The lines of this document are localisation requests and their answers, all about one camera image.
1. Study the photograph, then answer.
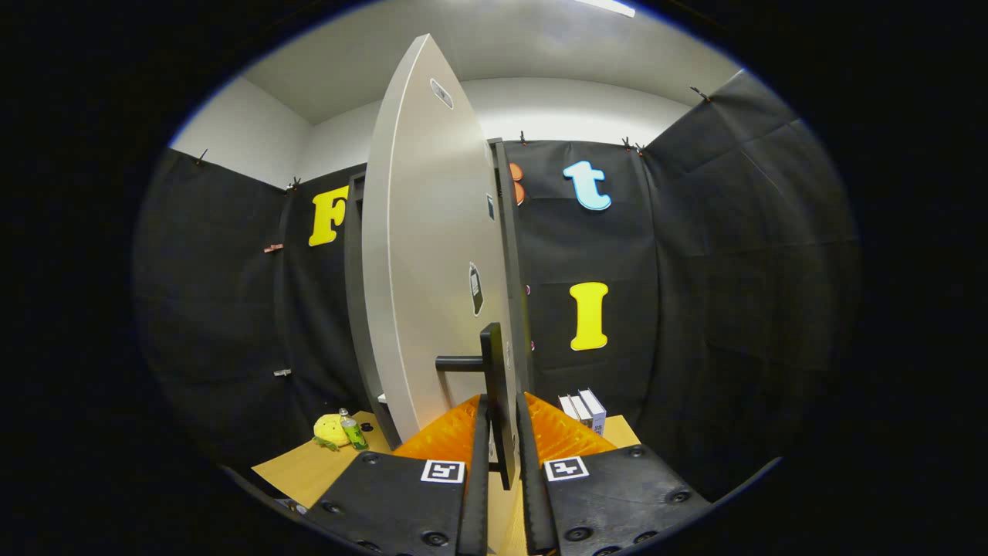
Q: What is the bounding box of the black door handle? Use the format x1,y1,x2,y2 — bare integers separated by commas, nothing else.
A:
435,323,519,491

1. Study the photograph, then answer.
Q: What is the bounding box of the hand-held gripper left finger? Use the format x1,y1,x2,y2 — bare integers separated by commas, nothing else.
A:
305,394,491,556

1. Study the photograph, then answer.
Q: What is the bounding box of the beige shoe cabinet door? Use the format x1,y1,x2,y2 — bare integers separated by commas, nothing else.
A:
361,33,519,445

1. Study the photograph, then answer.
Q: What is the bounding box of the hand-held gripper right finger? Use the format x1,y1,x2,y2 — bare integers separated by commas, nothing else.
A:
516,392,712,556

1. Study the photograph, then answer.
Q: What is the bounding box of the green bottle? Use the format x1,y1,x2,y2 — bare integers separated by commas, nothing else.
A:
339,408,369,451

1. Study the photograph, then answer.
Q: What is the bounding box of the yellow plush toy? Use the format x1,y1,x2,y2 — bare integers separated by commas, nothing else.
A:
313,414,350,451

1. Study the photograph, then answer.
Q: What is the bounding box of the black backdrop cloth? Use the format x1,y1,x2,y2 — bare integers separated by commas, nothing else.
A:
131,69,861,503

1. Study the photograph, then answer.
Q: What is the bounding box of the grey shoe cabinet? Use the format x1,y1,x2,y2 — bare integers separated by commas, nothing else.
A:
343,139,535,450

